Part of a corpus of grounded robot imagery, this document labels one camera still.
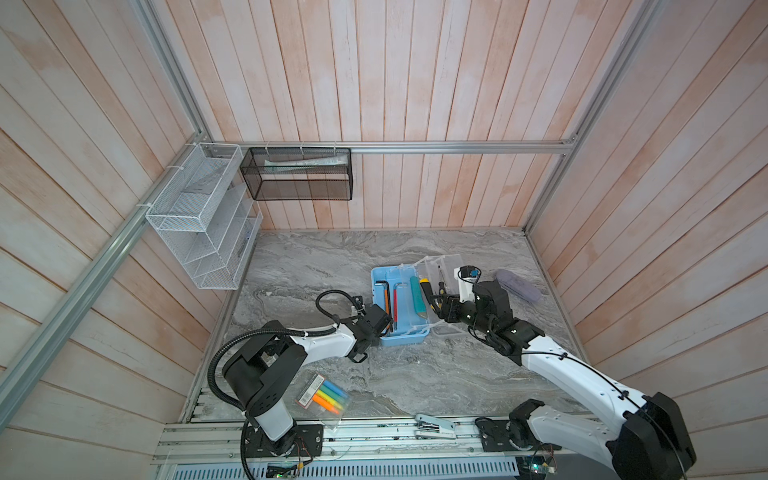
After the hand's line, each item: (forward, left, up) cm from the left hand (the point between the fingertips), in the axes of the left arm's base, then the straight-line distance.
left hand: (363, 338), depth 92 cm
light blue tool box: (+17, -9, +1) cm, 19 cm away
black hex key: (+16, -8, +1) cm, 18 cm away
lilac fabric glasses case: (+18, -53, +3) cm, 56 cm away
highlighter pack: (-17, +10, +2) cm, 20 cm away
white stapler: (-25, -18, +2) cm, 31 cm away
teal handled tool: (+10, -17, +8) cm, 22 cm away
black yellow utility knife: (+11, -20, +11) cm, 25 cm away
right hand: (+4, -21, +17) cm, 27 cm away
